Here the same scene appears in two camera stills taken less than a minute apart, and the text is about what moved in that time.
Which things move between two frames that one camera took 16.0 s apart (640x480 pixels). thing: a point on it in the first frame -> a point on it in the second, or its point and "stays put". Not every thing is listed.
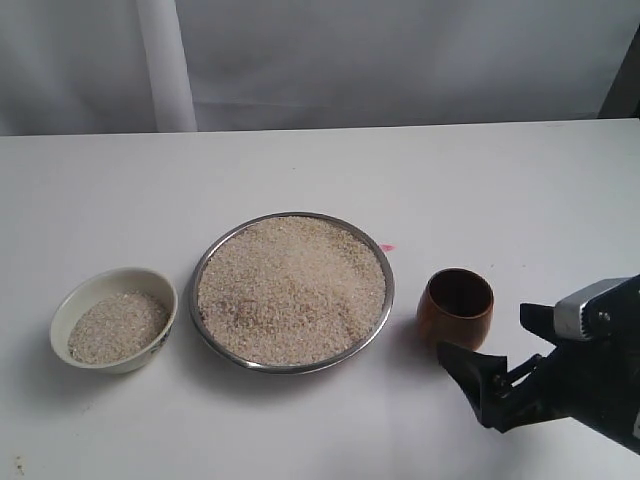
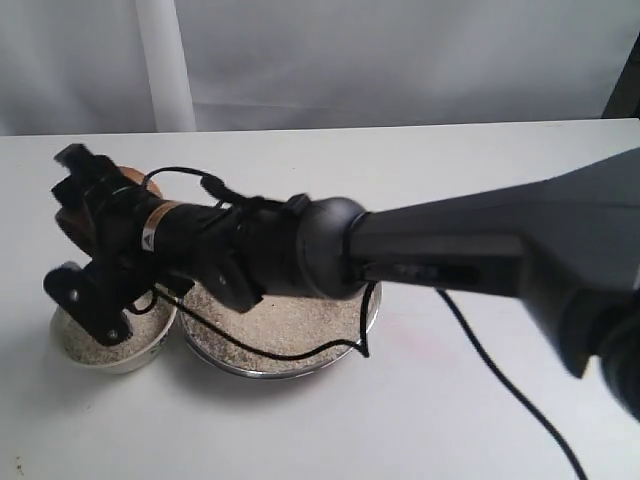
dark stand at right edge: [623, 97] stays put
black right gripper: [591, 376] -> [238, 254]
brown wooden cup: [455, 306] -> [77, 232]
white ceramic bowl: [115, 320] stays put
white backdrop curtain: [154, 66] stays put
